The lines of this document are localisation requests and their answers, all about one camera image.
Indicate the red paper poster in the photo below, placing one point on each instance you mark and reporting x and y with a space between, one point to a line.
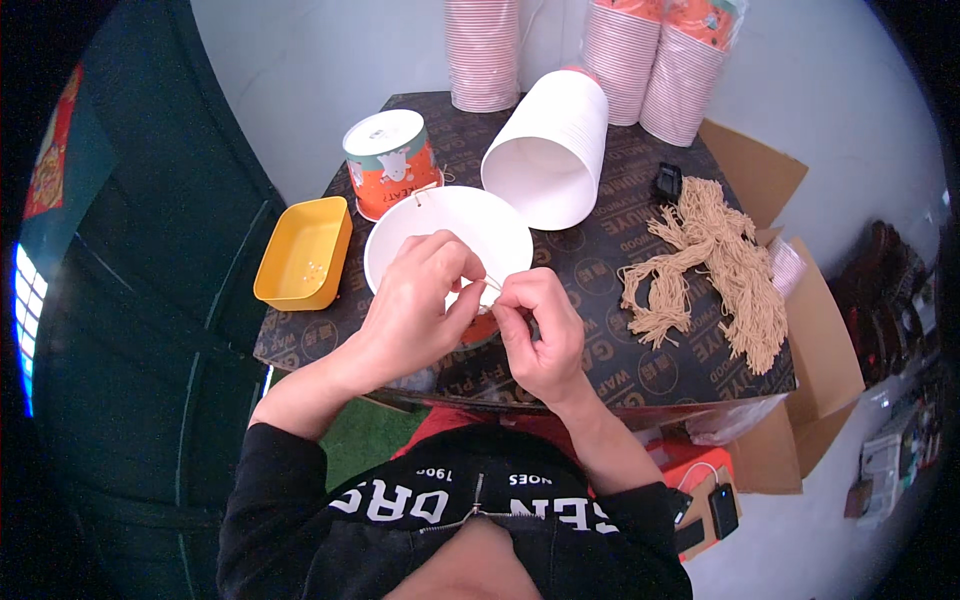
52 150

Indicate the small black device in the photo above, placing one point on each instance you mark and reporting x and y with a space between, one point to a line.
667 182

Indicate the dark green door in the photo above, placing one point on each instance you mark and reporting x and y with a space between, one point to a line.
157 300

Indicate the tall stack of paper buckets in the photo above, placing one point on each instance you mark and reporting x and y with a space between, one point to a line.
686 82
619 60
481 52

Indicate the black power bank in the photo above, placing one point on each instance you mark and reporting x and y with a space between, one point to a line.
724 511

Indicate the heap of household clutter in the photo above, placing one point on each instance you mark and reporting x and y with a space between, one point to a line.
896 457

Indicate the wrapped paper buckets in carton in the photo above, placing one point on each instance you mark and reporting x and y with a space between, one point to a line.
787 264

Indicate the person's right hand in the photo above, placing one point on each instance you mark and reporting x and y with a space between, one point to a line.
551 345

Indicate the dark printed board table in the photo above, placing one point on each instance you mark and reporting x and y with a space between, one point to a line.
592 255

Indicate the person's left hand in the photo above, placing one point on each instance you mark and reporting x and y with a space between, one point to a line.
409 315

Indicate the red box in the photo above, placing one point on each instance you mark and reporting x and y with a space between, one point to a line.
686 459

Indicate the green turf mat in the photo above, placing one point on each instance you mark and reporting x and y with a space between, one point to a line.
367 435

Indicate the orange printed paper bucket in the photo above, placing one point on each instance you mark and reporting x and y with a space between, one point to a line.
390 169

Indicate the small white beads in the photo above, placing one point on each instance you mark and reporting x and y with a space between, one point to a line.
313 274

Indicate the yellow plastic tray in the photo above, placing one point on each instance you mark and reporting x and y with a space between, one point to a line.
304 255

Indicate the rack of shoes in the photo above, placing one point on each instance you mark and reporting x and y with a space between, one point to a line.
885 300

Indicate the brown cardboard box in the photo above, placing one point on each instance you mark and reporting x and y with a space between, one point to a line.
817 352

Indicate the clear plastic bag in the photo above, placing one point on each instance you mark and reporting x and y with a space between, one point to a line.
731 420

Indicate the white paper bucket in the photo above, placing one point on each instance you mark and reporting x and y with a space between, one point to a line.
457 217

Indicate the stack of white paper buckets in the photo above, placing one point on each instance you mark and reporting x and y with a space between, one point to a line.
551 157

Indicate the person's body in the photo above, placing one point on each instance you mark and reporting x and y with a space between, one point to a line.
337 525

